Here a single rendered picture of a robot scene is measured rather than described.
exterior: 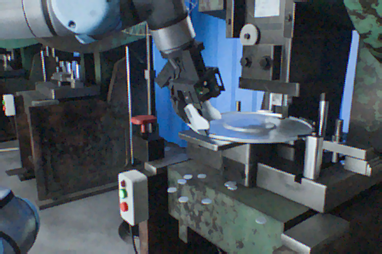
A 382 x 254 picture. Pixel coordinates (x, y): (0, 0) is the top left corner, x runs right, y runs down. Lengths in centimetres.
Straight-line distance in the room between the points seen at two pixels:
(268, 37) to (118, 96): 160
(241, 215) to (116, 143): 171
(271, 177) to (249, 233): 14
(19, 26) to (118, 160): 199
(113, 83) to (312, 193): 175
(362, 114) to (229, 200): 45
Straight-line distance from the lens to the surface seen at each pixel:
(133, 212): 95
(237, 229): 79
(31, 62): 400
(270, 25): 84
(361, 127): 102
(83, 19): 45
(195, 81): 62
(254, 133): 77
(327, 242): 69
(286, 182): 78
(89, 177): 237
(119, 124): 235
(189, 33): 62
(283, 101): 91
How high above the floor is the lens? 98
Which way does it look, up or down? 14 degrees down
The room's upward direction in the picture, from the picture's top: straight up
